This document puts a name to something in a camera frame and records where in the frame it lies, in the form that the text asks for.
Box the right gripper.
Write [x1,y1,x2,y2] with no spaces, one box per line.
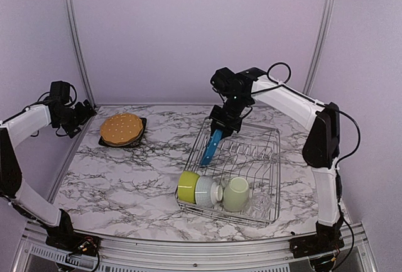
[209,93,250,138]

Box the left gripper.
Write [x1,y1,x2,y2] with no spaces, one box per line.
[55,99,96,138]

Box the blue dotted plate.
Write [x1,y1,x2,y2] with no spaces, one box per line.
[200,129,223,166]

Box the yellow dotted plate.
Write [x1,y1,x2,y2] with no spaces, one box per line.
[100,113,144,146]

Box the black floral square plate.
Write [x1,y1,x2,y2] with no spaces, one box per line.
[98,117,147,148]

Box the pale green mug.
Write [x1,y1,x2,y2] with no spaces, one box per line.
[221,177,249,212]

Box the clear glass cup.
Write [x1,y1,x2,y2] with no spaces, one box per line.
[247,193,273,220]

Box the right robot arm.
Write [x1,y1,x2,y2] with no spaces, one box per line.
[201,67,344,257]

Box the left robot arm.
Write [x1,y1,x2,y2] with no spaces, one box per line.
[1,98,95,250]

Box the lime green bowl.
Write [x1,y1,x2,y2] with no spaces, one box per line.
[177,170,200,204]

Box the white striped bowl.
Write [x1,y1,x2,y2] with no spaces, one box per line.
[195,176,224,208]

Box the wire dish rack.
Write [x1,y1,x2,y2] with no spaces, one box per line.
[177,119,281,227]

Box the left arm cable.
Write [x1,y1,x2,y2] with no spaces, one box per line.
[31,83,79,138]

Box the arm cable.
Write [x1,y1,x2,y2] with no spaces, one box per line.
[266,62,361,163]
[31,83,79,138]

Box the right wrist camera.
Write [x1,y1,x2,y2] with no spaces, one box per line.
[210,67,235,96]

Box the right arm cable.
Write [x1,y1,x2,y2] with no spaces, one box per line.
[266,62,361,163]

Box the right aluminium frame post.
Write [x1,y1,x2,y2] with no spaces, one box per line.
[303,0,335,95]

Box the aluminium frame post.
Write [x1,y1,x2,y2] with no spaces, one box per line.
[64,0,96,107]
[303,0,335,95]

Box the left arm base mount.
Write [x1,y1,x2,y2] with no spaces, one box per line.
[46,232,101,257]

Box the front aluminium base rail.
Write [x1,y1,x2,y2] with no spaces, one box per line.
[8,222,379,271]

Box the left aluminium frame post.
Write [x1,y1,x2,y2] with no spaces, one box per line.
[64,0,96,107]

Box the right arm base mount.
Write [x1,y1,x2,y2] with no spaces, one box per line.
[290,234,345,258]

